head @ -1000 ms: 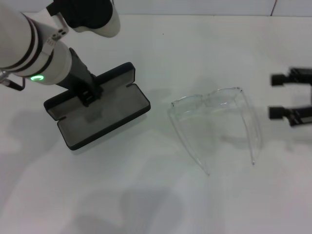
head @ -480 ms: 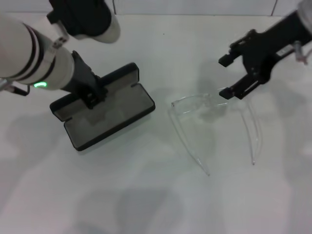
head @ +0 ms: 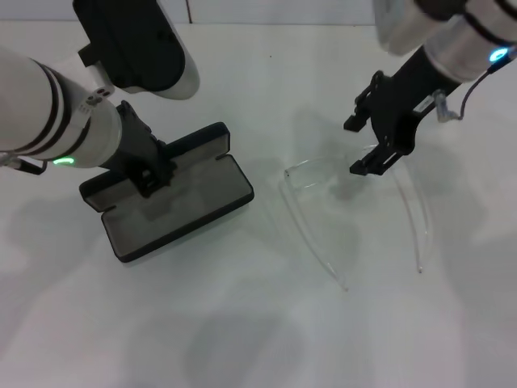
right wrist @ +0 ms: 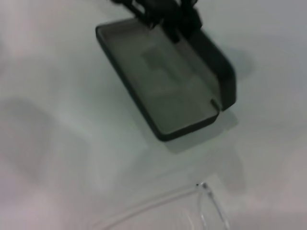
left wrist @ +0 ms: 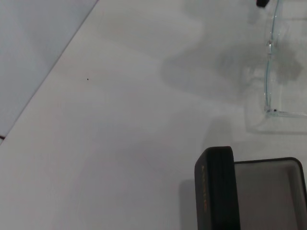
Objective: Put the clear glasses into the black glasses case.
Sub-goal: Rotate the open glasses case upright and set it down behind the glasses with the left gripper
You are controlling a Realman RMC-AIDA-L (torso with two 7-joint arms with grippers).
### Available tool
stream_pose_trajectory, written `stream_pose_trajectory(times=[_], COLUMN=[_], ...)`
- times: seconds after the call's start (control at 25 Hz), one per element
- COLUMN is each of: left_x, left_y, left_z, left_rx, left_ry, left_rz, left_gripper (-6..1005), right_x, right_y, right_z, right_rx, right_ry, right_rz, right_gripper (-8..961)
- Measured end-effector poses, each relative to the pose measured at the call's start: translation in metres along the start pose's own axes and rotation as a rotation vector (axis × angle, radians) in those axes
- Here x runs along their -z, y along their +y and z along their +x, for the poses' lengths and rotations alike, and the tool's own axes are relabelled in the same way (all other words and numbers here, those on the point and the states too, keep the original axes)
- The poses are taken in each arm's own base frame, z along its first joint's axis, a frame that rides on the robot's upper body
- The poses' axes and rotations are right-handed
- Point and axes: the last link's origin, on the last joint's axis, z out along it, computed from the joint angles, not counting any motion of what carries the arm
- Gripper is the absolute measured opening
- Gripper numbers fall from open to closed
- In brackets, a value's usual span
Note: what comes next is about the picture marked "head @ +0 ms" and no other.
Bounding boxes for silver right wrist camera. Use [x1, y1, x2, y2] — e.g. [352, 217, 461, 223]
[372, 0, 436, 56]

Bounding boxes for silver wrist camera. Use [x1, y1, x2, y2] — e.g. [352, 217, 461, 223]
[72, 0, 202, 101]
[372, 0, 436, 56]

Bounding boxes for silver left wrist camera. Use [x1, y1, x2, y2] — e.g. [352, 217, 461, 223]
[72, 0, 202, 101]

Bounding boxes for black glasses case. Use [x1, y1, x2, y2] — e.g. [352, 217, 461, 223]
[79, 121, 255, 264]

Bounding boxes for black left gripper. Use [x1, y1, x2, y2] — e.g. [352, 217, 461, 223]
[99, 99, 178, 200]

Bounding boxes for right wrist cable, clear plug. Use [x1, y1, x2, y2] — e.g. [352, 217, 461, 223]
[434, 66, 498, 123]

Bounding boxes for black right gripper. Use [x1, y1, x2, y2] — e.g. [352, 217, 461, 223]
[343, 48, 466, 178]

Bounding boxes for clear white glasses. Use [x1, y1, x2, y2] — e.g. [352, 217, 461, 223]
[282, 144, 434, 293]

